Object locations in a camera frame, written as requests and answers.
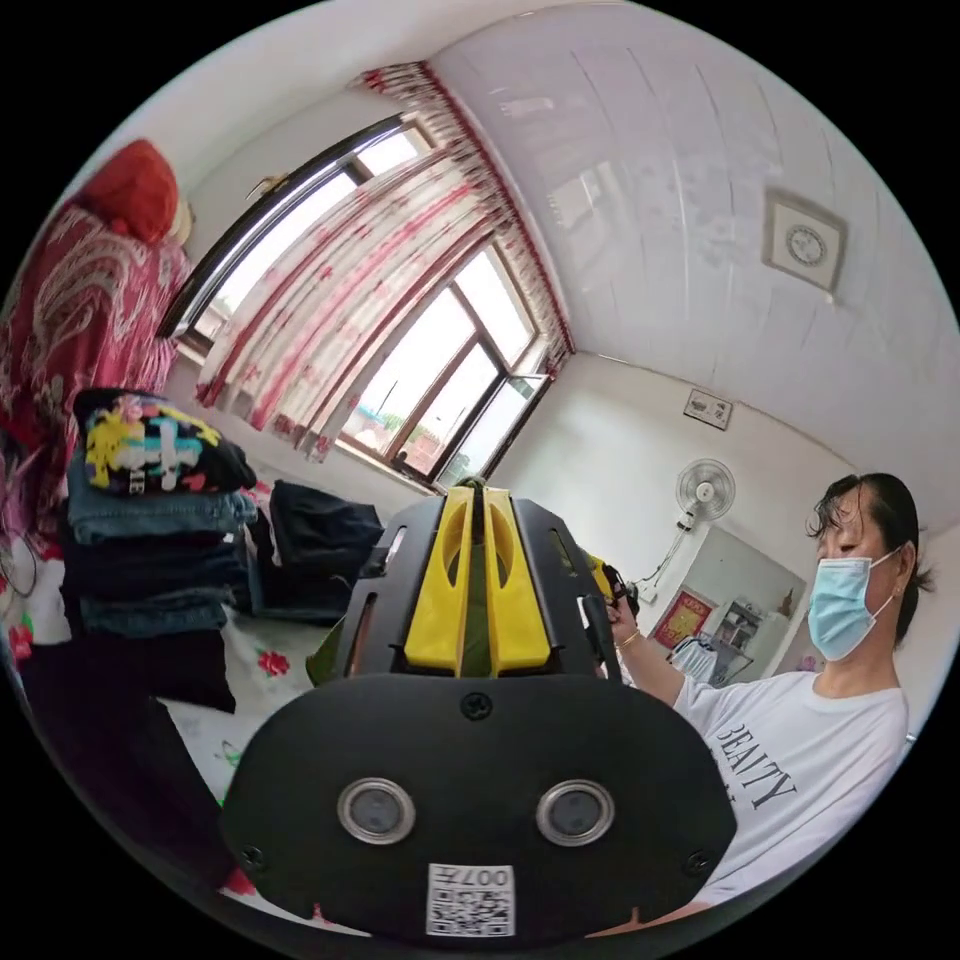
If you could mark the dark garment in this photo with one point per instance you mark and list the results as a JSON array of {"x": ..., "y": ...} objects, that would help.
[{"x": 112, "y": 735}]

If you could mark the bed with floral sheet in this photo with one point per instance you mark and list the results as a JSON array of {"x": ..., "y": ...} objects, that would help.
[{"x": 259, "y": 701}]

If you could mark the window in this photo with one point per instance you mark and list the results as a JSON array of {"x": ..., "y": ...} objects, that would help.
[{"x": 442, "y": 390}]

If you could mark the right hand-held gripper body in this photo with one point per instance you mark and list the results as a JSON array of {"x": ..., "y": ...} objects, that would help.
[{"x": 600, "y": 637}]

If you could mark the person's right hand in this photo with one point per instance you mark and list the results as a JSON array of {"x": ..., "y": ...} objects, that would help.
[{"x": 626, "y": 619}]

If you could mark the pile of clothes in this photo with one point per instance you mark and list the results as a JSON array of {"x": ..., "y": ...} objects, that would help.
[{"x": 157, "y": 525}]

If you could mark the person's body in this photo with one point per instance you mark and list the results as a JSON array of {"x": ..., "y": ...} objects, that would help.
[{"x": 810, "y": 750}]

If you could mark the dark folded clothes stack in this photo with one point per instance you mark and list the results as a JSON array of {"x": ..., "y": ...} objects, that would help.
[{"x": 322, "y": 547}]

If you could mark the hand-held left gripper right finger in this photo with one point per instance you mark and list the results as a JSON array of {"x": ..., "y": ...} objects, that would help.
[{"x": 517, "y": 600}]

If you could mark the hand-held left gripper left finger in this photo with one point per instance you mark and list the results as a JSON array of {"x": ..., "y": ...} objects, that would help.
[{"x": 431, "y": 600}]

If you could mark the red and white floral curtain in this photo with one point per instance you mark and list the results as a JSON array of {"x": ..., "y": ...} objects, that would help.
[{"x": 360, "y": 270}]

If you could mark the green tank top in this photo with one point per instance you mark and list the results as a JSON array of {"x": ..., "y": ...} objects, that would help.
[{"x": 474, "y": 600}]

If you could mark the small framed wall picture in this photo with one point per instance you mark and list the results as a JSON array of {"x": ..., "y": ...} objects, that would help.
[{"x": 708, "y": 410}]

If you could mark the person's right forearm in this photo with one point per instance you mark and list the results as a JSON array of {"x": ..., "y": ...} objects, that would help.
[{"x": 652, "y": 667}]

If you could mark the square white clock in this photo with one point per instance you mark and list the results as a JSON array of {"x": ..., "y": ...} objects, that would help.
[{"x": 804, "y": 240}]

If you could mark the white wall fan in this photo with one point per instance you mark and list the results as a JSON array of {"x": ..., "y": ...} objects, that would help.
[{"x": 705, "y": 491}]

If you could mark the shelf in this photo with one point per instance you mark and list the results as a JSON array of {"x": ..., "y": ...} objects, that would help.
[{"x": 741, "y": 624}]

